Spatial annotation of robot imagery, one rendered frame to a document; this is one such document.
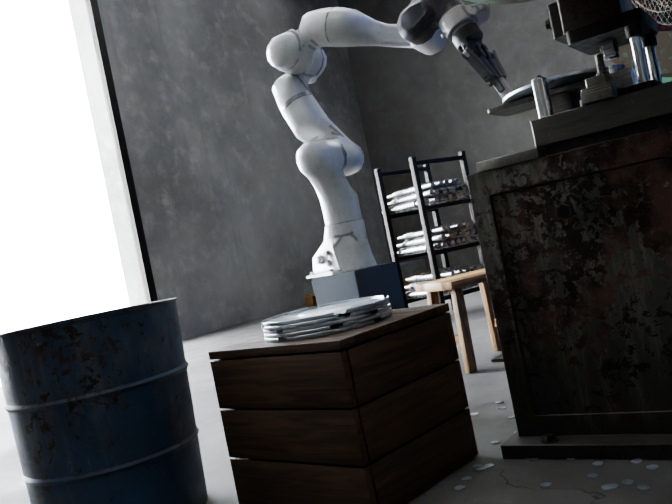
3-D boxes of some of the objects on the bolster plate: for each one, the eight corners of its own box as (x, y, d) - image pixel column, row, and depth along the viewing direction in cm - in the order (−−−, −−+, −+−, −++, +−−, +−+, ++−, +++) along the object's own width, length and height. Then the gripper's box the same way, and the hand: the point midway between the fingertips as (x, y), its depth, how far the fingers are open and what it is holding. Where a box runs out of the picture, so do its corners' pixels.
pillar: (652, 89, 166) (640, 30, 166) (654, 90, 167) (642, 32, 167) (662, 87, 164) (650, 27, 164) (664, 87, 166) (652, 28, 166)
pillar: (637, 84, 152) (624, 19, 152) (639, 85, 154) (626, 21, 154) (648, 81, 151) (635, 16, 151) (650, 81, 153) (637, 17, 153)
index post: (538, 120, 155) (529, 77, 155) (542, 120, 157) (534, 78, 157) (550, 116, 153) (542, 73, 153) (555, 117, 156) (546, 74, 156)
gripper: (468, 43, 192) (516, 112, 185) (439, 40, 183) (488, 112, 176) (487, 23, 187) (537, 92, 180) (457, 19, 178) (508, 91, 171)
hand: (505, 91), depth 179 cm, fingers closed
